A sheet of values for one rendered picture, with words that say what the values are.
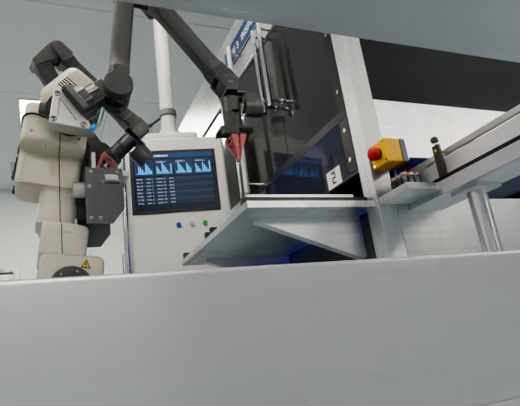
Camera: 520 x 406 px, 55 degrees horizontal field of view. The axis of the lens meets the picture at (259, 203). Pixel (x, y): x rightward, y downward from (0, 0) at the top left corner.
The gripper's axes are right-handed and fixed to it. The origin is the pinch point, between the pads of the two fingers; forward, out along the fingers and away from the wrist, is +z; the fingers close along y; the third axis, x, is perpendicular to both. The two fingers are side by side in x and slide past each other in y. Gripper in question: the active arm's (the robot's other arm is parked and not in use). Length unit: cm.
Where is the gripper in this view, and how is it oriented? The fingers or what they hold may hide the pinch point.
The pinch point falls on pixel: (238, 159)
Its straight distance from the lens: 145.1
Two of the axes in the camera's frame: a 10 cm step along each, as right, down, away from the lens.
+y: 9.2, -0.2, 4.0
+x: -3.7, 3.3, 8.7
